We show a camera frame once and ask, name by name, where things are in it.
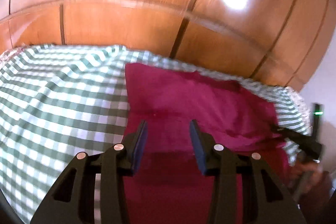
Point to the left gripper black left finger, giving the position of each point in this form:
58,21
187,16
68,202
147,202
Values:
71,199

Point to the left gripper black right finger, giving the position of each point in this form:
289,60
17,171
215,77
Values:
245,190

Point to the red cloth garment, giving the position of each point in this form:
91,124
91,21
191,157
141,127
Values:
169,187

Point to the green white checkered bedsheet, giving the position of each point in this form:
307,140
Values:
57,101

